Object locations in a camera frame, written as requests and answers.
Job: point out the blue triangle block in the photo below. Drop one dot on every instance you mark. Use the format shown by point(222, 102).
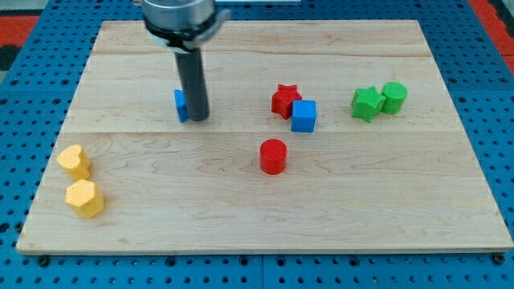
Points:
point(180, 102)

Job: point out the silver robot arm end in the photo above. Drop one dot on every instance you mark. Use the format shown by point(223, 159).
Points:
point(182, 25)

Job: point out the red cylinder block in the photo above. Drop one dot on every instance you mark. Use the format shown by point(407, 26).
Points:
point(273, 156)

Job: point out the red star block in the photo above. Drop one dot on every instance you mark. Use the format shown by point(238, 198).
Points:
point(283, 98)

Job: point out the blue cube block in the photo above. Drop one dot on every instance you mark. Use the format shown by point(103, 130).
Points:
point(304, 116)

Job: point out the light wooden board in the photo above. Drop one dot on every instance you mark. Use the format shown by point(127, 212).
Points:
point(403, 184)

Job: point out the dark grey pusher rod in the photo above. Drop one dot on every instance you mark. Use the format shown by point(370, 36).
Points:
point(191, 73)

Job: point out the green star block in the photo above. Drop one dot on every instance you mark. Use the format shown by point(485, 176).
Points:
point(367, 103)

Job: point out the green cylinder block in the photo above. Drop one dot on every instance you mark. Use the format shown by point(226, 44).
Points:
point(395, 94)

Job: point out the yellow hexagon block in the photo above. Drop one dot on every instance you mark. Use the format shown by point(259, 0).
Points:
point(85, 198)

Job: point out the yellow heart block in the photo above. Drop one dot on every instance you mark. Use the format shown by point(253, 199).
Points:
point(75, 162)

